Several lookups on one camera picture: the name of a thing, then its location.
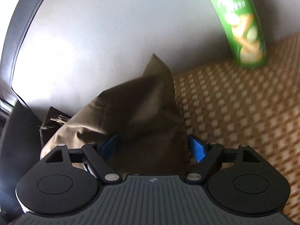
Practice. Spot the woven bamboo seat mat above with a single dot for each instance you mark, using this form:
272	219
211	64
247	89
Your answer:
235	105

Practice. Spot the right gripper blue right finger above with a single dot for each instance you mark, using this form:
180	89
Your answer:
208	159

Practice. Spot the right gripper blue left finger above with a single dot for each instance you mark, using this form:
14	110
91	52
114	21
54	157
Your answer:
97	157

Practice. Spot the brown khaki garment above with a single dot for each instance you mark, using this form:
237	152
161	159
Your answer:
143	114

